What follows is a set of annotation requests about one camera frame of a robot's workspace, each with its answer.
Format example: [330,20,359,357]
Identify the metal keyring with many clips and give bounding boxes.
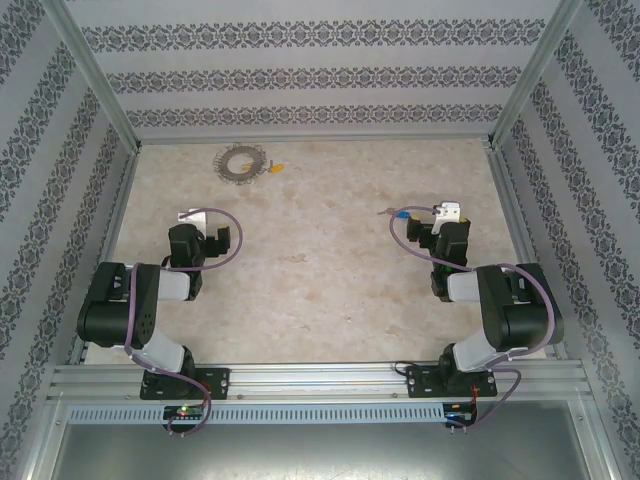
[212,143,269,185]

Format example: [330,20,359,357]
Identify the grey metal sheet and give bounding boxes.
[49,422,599,480]

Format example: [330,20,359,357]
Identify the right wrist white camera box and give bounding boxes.
[432,201,461,235]

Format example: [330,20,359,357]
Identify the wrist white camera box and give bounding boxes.
[177,208,209,235]
[432,201,461,235]

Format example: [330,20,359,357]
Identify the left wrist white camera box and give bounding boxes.
[177,208,209,235]

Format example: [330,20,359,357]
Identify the aluminium table side rail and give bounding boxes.
[67,147,144,366]
[485,145,571,361]

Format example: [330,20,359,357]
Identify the aluminium table back rail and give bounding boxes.
[135,135,494,147]

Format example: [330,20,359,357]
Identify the aluminium frame post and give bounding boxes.
[485,0,585,150]
[40,0,144,151]

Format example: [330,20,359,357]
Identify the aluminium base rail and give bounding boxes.
[47,360,586,401]

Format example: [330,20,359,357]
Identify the grey slotted cable duct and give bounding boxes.
[67,403,446,425]

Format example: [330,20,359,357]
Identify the aluminium frame bar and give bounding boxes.
[22,394,69,480]
[569,399,624,480]

